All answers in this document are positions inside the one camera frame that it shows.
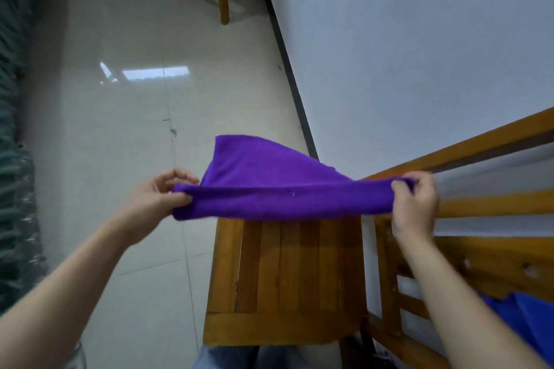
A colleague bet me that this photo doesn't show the person's right hand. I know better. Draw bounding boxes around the person's right hand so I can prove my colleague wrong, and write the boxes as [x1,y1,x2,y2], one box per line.
[391,171,441,244]

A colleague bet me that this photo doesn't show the person's left hand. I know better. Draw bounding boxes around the person's left hand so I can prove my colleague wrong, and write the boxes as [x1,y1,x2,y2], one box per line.
[123,168,201,246]

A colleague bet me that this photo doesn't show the purple cloth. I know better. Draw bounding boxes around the purple cloth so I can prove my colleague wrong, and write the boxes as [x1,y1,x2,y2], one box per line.
[171,135,416,221]

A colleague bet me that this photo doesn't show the blue cloth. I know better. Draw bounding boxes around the blue cloth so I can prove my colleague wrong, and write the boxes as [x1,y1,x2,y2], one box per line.
[482,292,554,365]

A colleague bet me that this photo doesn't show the person's right forearm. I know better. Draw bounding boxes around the person's right forearm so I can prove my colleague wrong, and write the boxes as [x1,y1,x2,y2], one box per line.
[398,234,551,369]

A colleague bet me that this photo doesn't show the person's left forearm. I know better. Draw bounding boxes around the person's left forearm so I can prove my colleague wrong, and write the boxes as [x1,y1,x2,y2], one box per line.
[0,217,135,369]

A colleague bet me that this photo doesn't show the person's blue jeans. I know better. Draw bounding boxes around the person's blue jeans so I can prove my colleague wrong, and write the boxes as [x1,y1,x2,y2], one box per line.
[192,342,343,369]

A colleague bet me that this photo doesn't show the bed with blue floral sheet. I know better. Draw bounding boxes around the bed with blue floral sheet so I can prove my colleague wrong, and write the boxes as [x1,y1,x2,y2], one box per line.
[0,0,48,315]

